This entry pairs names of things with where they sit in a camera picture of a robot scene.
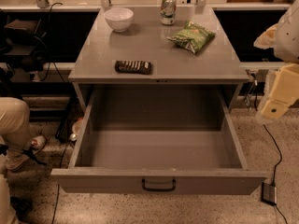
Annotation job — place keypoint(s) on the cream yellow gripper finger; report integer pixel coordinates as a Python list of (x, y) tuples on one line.
[(281, 91)]

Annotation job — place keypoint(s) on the dark rxbar chocolate bar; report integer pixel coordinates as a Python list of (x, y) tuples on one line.
[(133, 67)]

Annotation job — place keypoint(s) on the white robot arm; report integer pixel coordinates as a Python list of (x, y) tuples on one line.
[(283, 38)]

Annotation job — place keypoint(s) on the grey metal drawer cabinet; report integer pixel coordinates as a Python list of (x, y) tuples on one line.
[(147, 40)]

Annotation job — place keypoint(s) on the open grey top drawer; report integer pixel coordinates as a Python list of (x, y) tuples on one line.
[(128, 135)]

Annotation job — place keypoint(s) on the green chip bag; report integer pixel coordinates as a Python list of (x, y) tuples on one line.
[(192, 37)]

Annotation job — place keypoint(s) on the black power adapter box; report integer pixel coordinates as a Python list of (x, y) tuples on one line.
[(269, 194)]

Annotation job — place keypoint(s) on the white ceramic bowl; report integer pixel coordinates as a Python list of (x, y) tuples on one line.
[(119, 19)]

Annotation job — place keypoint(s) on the white red sneaker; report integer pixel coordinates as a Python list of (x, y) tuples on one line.
[(38, 142)]

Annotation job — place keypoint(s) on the black equipment on left shelf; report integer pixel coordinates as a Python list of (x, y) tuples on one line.
[(21, 43)]

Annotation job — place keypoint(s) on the person leg beige trousers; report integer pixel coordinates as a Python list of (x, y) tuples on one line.
[(15, 130)]

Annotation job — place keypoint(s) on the black drawer handle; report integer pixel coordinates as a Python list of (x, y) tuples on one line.
[(168, 186)]

